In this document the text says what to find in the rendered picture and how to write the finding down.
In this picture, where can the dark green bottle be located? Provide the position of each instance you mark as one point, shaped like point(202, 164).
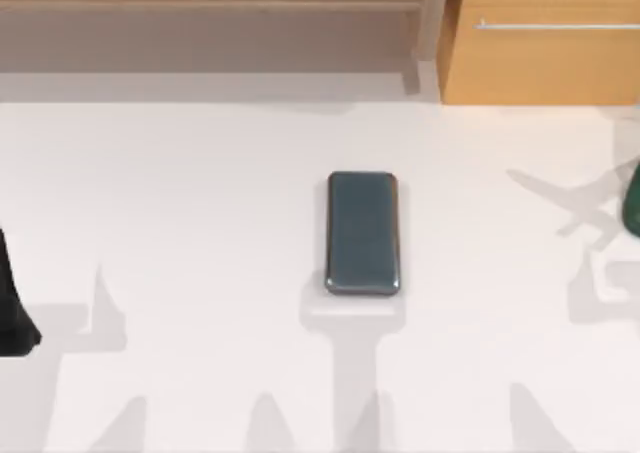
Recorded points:
point(633, 203)

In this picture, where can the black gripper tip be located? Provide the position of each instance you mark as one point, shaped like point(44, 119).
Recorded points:
point(12, 318)

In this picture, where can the open wooden shelf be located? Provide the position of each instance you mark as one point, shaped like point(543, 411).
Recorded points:
point(215, 28)

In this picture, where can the wooden cupboard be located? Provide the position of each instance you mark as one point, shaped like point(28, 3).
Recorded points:
point(540, 63)

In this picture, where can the dark grey smartphone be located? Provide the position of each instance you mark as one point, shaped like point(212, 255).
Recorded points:
point(363, 233)

